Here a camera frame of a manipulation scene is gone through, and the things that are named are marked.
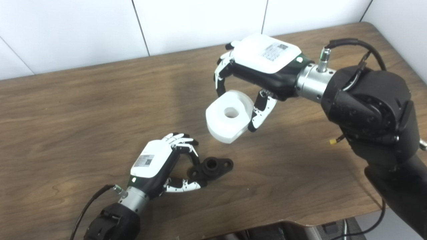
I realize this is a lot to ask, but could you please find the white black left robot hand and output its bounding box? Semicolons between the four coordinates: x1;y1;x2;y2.
128;133;207;199

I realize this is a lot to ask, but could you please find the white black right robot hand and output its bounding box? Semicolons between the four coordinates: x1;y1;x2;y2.
214;33;316;133

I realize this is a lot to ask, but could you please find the black flanged holder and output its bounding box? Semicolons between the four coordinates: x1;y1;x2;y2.
187;158;234;182

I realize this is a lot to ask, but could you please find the round white piece with holes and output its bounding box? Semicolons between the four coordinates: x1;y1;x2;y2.
205;90;254;144

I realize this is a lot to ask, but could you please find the dark robot torso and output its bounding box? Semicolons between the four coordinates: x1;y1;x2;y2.
230;218;367;240

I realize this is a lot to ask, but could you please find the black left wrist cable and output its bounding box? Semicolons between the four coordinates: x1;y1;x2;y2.
69;184;125;240

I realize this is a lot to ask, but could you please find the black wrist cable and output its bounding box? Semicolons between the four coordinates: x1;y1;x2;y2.
317;38;387;240
69;184;125;240

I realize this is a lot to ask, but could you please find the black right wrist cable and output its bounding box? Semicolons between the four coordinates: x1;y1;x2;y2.
317;38;387;240

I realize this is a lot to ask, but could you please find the thin yellow-tipped wire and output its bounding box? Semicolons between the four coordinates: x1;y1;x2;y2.
329;133;347;145

